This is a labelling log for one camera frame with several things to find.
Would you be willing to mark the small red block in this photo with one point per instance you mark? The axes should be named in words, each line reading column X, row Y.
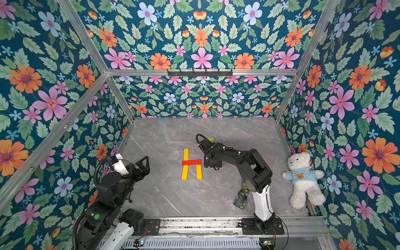
column 196, row 162

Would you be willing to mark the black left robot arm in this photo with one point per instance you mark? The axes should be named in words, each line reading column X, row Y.
column 103, row 224

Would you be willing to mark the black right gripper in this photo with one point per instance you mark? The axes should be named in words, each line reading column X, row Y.
column 212, row 158

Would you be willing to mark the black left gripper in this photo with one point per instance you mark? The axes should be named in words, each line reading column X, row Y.
column 145, row 171

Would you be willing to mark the white teddy bear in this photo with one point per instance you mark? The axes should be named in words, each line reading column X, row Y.
column 304, row 180

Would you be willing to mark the camouflage cloth pouch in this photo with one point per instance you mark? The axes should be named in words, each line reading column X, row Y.
column 241, row 199

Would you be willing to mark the black hook rail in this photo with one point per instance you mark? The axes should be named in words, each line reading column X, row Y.
column 199, row 73

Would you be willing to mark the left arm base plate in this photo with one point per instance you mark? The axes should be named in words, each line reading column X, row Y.
column 151, row 227

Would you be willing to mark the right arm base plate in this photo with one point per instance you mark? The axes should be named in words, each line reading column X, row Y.
column 253, row 226

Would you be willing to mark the aluminium front rail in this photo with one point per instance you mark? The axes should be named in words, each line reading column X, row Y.
column 295, row 226

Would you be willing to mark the yellow block of h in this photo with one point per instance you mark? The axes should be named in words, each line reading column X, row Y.
column 186, row 155

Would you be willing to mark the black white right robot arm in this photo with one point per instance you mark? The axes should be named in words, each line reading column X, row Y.
column 254, row 171

